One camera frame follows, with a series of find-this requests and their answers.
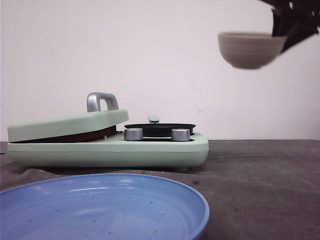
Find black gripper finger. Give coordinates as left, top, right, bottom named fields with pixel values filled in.
left=272, top=7, right=298, bottom=38
left=281, top=14, right=320, bottom=54

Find cream ribbed bowl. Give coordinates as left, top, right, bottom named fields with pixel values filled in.
left=217, top=32, right=287, bottom=70

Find mint green sandwich maker lid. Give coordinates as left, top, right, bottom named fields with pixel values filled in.
left=7, top=92, right=129, bottom=143

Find mint green breakfast maker base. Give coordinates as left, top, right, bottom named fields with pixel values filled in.
left=7, top=132, right=209, bottom=168

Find silver right control knob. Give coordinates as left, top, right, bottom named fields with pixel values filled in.
left=171, top=128, right=191, bottom=142

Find silver control knob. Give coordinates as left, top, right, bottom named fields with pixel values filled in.
left=171, top=128, right=191, bottom=142
left=124, top=128, right=144, bottom=141

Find black round frying pan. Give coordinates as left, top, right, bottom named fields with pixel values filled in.
left=124, top=115, right=196, bottom=138

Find silver left control knob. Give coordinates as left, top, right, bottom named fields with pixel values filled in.
left=124, top=128, right=144, bottom=141

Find blue plastic plate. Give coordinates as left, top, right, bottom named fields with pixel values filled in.
left=0, top=173, right=210, bottom=240

